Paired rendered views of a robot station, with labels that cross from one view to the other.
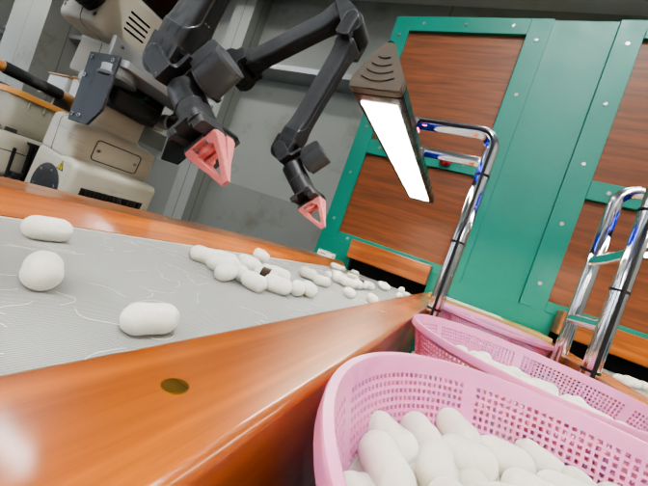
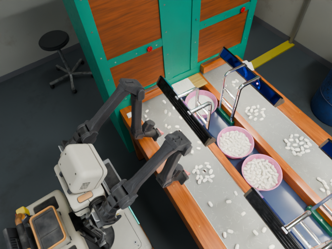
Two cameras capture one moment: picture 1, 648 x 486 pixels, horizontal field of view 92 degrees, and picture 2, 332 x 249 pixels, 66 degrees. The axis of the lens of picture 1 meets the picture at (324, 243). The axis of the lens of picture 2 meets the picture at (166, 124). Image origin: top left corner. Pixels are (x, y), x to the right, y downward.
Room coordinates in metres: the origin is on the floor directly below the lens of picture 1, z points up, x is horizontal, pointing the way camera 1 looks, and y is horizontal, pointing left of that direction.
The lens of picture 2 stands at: (0.13, 0.76, 2.42)
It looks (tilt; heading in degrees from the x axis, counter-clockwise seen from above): 55 degrees down; 311
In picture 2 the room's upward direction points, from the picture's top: 6 degrees counter-clockwise
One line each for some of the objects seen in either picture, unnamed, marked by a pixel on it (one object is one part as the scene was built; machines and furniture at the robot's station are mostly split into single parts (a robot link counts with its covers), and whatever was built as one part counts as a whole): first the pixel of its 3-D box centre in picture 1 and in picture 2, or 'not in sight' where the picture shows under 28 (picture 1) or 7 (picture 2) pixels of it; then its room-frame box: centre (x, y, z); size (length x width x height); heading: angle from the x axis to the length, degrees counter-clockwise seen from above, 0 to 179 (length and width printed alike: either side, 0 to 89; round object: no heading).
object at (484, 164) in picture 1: (418, 236); (193, 118); (0.68, -0.19, 0.90); 0.20 x 0.19 x 0.45; 156
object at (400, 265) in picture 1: (388, 260); (148, 94); (1.14, -0.24, 0.83); 0.30 x 0.06 x 0.07; 66
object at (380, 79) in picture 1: (411, 152); (183, 107); (0.72, -0.12, 1.08); 0.62 x 0.08 x 0.07; 156
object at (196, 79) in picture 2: (483, 313); (186, 85); (0.96, -0.53, 0.77); 0.33 x 0.15 x 0.01; 66
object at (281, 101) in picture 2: not in sight; (249, 73); (0.49, -0.63, 1.08); 0.62 x 0.08 x 0.07; 156
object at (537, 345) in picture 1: (483, 339); (200, 105); (0.76, -0.44, 0.72); 0.27 x 0.27 x 0.10
